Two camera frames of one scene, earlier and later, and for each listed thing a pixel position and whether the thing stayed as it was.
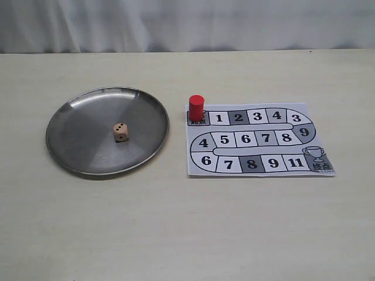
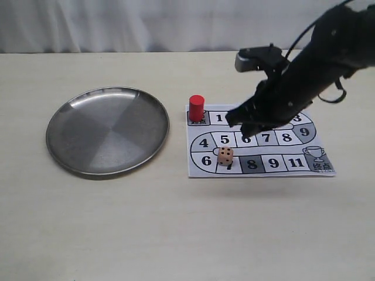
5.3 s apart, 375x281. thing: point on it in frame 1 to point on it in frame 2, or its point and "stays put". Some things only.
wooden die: [120, 132] to [225, 155]
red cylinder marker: [196, 103] stays put
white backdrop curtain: [115, 26] stays put
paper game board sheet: [255, 139] stays put
